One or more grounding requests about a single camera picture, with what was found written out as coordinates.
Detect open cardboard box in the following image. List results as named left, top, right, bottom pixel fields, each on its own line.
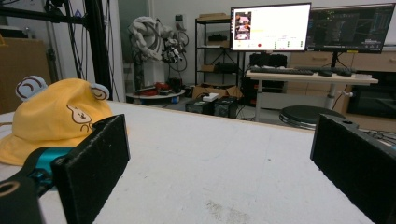
left=191, top=83, right=244, bottom=101

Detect light wooden drawer cabinet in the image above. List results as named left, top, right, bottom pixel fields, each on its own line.
left=285, top=50, right=396, bottom=133

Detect black cables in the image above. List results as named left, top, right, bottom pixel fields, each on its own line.
left=358, top=128, right=396, bottom=147

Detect black cabinet appliance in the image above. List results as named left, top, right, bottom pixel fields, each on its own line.
left=346, top=71, right=396, bottom=119

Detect black round stool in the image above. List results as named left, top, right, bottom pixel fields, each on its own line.
left=278, top=105, right=347, bottom=131

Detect round white platform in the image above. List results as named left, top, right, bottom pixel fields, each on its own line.
left=125, top=89, right=187, bottom=105

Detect brown cardboard panel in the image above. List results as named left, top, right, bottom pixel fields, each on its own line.
left=0, top=34, right=52, bottom=115

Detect yellow bear-ear bucket hat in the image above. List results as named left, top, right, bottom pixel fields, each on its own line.
left=0, top=75, right=115, bottom=166

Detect light wooden desk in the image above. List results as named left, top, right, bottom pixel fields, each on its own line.
left=245, top=69, right=379, bottom=122

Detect black metal shelf rack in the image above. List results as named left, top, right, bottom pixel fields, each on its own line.
left=194, top=16, right=246, bottom=89

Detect flat cardboard box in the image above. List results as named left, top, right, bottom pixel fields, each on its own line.
left=198, top=12, right=231, bottom=21

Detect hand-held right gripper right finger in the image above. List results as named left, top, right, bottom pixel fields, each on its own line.
left=309, top=113, right=396, bottom=224

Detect black keyboard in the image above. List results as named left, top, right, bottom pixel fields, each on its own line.
left=249, top=66, right=315, bottom=77
left=294, top=65, right=357, bottom=77

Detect black equipment box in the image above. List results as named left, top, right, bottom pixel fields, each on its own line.
left=184, top=98, right=216, bottom=115
left=213, top=95, right=240, bottom=119

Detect bright white computer monitor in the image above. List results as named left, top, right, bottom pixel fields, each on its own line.
left=230, top=2, right=312, bottom=52

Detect dark screen computer monitor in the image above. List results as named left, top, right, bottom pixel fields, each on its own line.
left=305, top=3, right=396, bottom=54

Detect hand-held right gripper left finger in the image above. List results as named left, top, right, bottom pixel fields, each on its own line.
left=50, top=113, right=132, bottom=224

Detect black metal frame stand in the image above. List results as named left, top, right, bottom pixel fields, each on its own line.
left=0, top=0, right=114, bottom=101

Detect small white box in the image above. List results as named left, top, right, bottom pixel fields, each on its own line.
left=202, top=92, right=220, bottom=103

